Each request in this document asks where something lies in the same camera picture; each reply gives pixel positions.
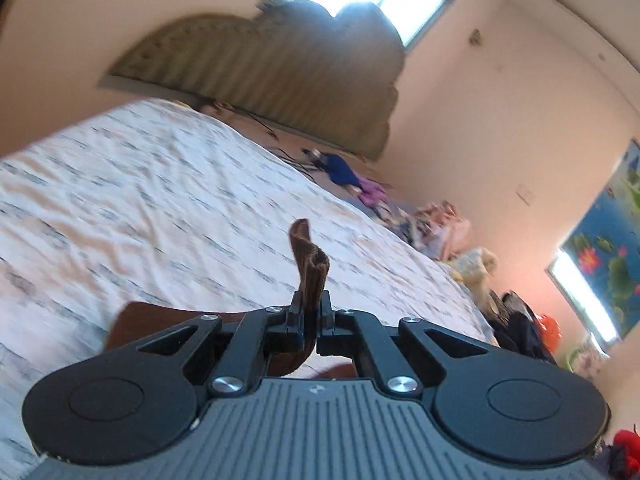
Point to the green padded headboard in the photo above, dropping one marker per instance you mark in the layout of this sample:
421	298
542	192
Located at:
275	75

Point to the blue garment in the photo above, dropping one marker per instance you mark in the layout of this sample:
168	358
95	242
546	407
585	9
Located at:
340	170

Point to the pink clothes pile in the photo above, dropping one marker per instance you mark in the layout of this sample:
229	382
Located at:
435	230

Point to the lotus print curtain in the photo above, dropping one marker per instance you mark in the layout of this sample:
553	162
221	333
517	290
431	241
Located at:
610	240

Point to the purple garment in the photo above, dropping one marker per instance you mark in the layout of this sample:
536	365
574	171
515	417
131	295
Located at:
371	192

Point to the orange bag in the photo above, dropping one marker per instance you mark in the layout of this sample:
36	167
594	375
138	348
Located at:
549	332

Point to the bed with white patterned sheet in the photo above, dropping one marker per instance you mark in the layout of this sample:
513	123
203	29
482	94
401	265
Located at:
150	210

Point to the brown fleece cloth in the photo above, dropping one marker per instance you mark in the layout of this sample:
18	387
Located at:
310	270

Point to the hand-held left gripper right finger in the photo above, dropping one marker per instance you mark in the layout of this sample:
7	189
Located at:
325	327

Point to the small side window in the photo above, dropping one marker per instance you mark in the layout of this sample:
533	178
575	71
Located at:
580	295

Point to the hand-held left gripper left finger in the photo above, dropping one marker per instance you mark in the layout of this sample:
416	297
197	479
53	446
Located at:
296	327

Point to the red plush toy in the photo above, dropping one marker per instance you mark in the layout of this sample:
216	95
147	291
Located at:
627	442

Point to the white wall socket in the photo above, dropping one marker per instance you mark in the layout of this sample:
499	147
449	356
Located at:
524	194

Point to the cream quilted cloth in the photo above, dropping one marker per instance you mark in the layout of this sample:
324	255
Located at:
475	270

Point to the dark clothes pile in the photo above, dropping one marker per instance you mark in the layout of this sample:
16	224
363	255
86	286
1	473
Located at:
520	330

